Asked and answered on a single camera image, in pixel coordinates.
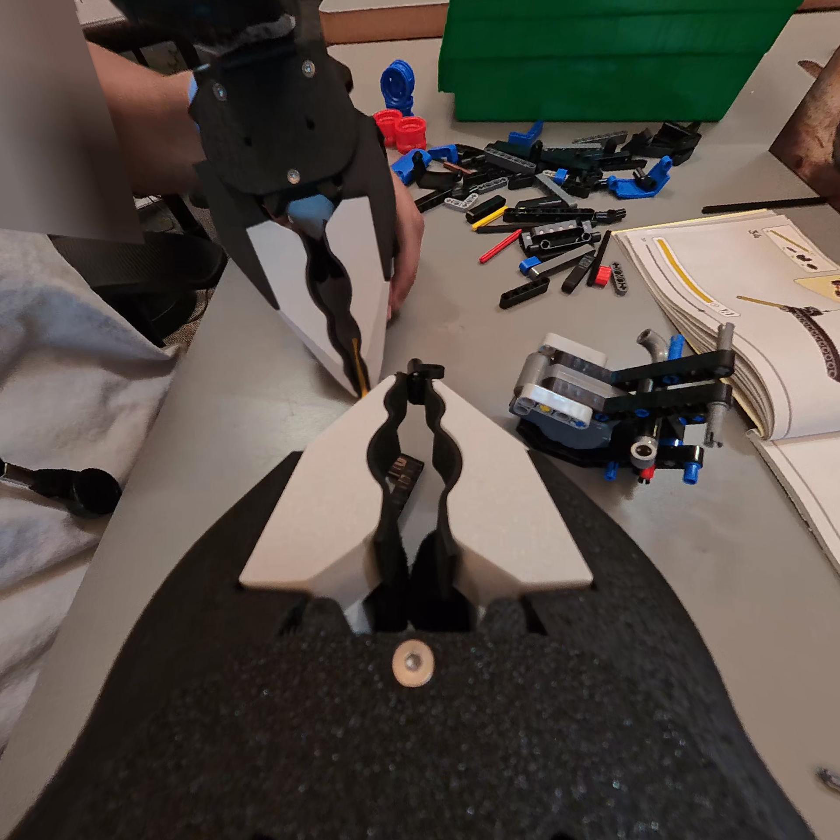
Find person's left hand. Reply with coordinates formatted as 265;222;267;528
386;177;427;324

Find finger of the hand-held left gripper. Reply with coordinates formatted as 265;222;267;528
320;196;396;396
245;218;365;398

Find long black lego axle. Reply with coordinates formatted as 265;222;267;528
701;195;829;216

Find lego set box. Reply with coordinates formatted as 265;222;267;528
769;23;840;212

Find black office chair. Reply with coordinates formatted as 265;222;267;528
49;230;228;349

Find black lego beam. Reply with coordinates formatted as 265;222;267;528
384;451;426;514

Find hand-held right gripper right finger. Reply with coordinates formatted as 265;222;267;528
410;377;595;632

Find blue lego wheel hub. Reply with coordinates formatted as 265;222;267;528
378;59;416;114

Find open instruction booklet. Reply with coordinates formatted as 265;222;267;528
613;210;840;575

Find red lego axle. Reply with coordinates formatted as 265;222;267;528
478;228;523;265

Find pile of lego beams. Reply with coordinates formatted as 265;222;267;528
390;121;703;311

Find person's left forearm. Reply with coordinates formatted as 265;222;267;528
85;41;206;198

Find green plastic bin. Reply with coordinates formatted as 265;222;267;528
436;0;803;124

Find blue curved lego panel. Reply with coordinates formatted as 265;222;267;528
607;156;676;200

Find black lego connector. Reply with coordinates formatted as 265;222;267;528
406;357;448;406

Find partly built lego model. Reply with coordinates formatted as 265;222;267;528
508;320;737;487

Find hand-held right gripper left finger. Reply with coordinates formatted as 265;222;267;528
239;373;411;632

